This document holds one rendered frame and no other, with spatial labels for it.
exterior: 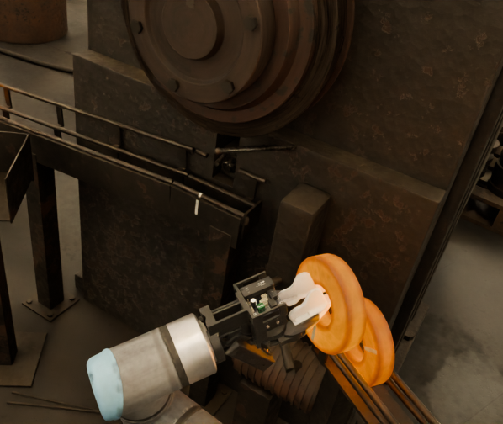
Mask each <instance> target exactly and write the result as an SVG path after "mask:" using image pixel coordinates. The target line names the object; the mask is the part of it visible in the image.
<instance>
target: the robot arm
mask: <svg viewBox="0 0 503 424"><path fill-rule="evenodd" d="M257 277H259V280H258V281H256V282H255V283H252V284H249V285H247V286H245V287H243V284H244V283H245V282H248V281H250V280H252V279H254V278H257ZM233 288H234V291H235V295H236V300H235V301H232V302H230V303H229V304H226V305H223V306H221V307H219V308H217V309H215V310H210V308H209V306H208V305H206V306H205V307H202V308H200V309H199V312H200V315H201V316H200V317H199V320H198V319H197V317H196V316H195V314H193V313H192V314H189V315H186V316H184V317H182V318H180V319H177V320H175V321H172V322H170V323H168V324H166V325H164V326H161V327H159V328H156V329H154V330H152V331H148V332H147V333H145V334H142V335H140V336H138V337H135V338H133V339H131V340H128V341H127V342H123V343H121V344H119V345H117V346H115V347H111V348H110V349H107V348H106V349H104V350H103V351H102V352H101V353H99V354H97V355H95V356H93V357H91V358H89V360H88V361H87V372H88V376H89V379H90V382H91V386H92V388H93V393H94V395H95V398H96V401H97V403H98V408H99V410H100V412H101V414H102V417H103V419H104V420H105V421H112V420H115V421H116V420H118V419H119V418H120V419H121V421H122V422H123V424H222V423H221V422H220V421H218V420H217V419H216V418H214V417H213V416H211V415H210V414H209V413H208V412H207V411H206V410H204V409H203V408H201V407H200V405H198V404H197V403H195V402H194V401H193V400H191V399H190V398H189V397H187V396H186V395H185V394H184V393H183V392H182V391H180V389H181V388H183V387H185V386H187V385H190V384H192V383H194V382H197V381H199V380H201V379H203V378H206V377H208V376H210V375H211V374H215V373H216V372H217V367H216V363H215V362H217V364H218V363H221V362H223V361H225V360H226V359H225V354H226V355H228V356H230V357H232V358H235V359H237V360H239V361H241V362H243V363H246V364H248V365H250V366H252V367H254V368H257V369H259V370H261V371H263V372H264V371H265V370H266V369H268V368H269V367H270V366H271V365H273V364H274V363H275V361H274V359H273V356H272V355H273V354H272V352H271V350H270V348H269V347H272V346H277V345H278V344H279V345H280V346H281V347H282V346H284V345H285V344H287V343H290V342H294V341H297V340H299V339H300V338H302V337H304V336H305V335H306V334H307V333H308V332H309V331H310V330H311V329H312V328H313V327H314V326H315V325H316V324H317V323H318V322H319V320H320V318H321V317H322V316H323V315H324V314H325V313H326V312H327V311H328V309H329V308H330V307H331V302H330V299H329V297H328V294H327V293H326V291H325V290H324V289H323V288H322V287H321V286H320V285H318V284H317V285H315V284H314V282H313V280H312V278H311V276H310V274H309V273H307V272H302V273H299V274H298V275H297V276H296V277H295V280H294V282H293V284H292V285H291V286H290V287H289V288H287V289H284V290H275V288H274V283H273V281H272V280H271V279H270V277H269V276H268V277H267V275H266V272H265V271H263V272H261V273H258V274H256V275H254V276H251V277H250V278H246V279H244V280H242V281H240V282H238V283H236V284H233ZM288 312H289V319H290V321H288V320H287V318H286V315H287V314H288ZM223 349H224V350H223ZM224 351H225V352H224Z"/></svg>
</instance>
